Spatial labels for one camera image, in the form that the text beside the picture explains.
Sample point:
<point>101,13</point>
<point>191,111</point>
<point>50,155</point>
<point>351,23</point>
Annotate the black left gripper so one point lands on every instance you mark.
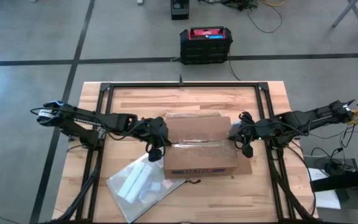
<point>157,132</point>

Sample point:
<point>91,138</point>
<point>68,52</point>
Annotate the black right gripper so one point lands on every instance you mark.
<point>250,132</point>

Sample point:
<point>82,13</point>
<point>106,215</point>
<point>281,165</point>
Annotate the white rectangular block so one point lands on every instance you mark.
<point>135,182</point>

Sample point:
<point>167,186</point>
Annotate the brown ULINE cardboard box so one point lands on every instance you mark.
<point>197,155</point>

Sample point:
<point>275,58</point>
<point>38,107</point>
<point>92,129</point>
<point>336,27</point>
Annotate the clear plastic bag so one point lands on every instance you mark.
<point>141,199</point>

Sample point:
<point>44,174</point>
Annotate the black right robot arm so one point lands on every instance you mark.
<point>303,119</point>

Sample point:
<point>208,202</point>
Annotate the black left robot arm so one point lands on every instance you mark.
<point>104,119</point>

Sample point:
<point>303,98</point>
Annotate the grey metal stand base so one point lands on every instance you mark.
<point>314,160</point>

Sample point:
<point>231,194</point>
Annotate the white paper sheet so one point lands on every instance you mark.
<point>328,199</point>

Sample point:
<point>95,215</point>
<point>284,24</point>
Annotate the black crossbar stand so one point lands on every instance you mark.
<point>346,179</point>

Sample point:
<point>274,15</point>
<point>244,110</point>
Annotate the yellow power connector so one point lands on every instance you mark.
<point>355,117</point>

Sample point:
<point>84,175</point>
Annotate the black computer box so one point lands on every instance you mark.
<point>179,9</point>

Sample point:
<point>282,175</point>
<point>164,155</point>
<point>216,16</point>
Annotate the grey metal table legs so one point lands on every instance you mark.
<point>342,14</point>

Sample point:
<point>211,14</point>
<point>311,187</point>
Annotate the black metal table frame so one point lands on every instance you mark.
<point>129,84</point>

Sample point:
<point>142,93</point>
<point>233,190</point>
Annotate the small black post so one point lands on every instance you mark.
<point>181,79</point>

